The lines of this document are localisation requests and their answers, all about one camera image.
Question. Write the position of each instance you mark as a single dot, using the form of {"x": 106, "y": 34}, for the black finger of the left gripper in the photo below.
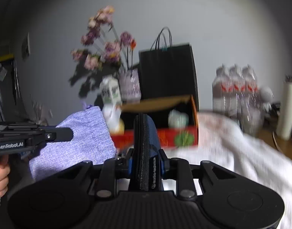
{"x": 58, "y": 134}

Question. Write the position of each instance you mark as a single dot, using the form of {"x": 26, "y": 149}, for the cream thermos bottle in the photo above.
{"x": 284, "y": 125}

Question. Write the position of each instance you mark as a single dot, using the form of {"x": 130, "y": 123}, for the purple knitted pouch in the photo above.
{"x": 91, "y": 142}

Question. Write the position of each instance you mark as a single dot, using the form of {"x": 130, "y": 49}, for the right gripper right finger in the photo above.
{"x": 179, "y": 170}

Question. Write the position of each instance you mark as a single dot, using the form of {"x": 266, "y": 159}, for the pack of water bottles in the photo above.
{"x": 232, "y": 88}

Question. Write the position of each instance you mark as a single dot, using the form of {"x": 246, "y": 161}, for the white fluffy blanket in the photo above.
{"x": 222, "y": 142}

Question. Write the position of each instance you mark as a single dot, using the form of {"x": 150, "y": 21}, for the dark blue zippered case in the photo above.
{"x": 146, "y": 164}

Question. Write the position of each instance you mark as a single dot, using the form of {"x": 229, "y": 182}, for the person's left hand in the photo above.
{"x": 4, "y": 172}

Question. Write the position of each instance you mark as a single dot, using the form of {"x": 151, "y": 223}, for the white green round jar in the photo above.
{"x": 177, "y": 119}

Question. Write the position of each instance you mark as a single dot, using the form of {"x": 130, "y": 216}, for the red cardboard box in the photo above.
{"x": 159, "y": 109}

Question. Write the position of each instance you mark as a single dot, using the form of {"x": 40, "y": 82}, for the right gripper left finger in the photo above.
{"x": 114, "y": 169}

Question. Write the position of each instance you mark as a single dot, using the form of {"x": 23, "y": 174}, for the purple glass vase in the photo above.
{"x": 130, "y": 86}

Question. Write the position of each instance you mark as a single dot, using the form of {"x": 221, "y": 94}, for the white alpaca plush toy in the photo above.
{"x": 112, "y": 116}

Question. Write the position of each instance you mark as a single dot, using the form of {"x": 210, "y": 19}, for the dried pink flower bouquet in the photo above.
{"x": 103, "y": 45}

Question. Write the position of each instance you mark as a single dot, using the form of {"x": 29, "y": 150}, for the black paper shopping bag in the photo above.
{"x": 166, "y": 70}

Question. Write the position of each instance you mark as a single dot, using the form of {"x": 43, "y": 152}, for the white milk carton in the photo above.
{"x": 110, "y": 90}

